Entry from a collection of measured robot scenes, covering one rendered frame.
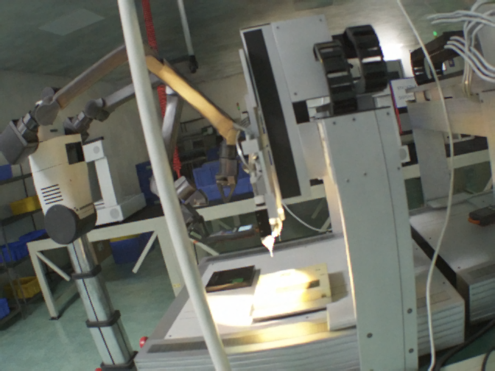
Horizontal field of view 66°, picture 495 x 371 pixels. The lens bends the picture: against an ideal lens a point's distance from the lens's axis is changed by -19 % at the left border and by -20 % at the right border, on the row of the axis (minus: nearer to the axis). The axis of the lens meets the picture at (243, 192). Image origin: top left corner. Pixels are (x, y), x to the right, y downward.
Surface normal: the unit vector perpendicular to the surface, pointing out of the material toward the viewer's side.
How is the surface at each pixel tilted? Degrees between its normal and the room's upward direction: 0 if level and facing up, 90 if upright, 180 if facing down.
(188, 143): 56
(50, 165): 90
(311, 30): 90
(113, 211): 90
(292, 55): 90
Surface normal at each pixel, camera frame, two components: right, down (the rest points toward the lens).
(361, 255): -0.11, 0.16
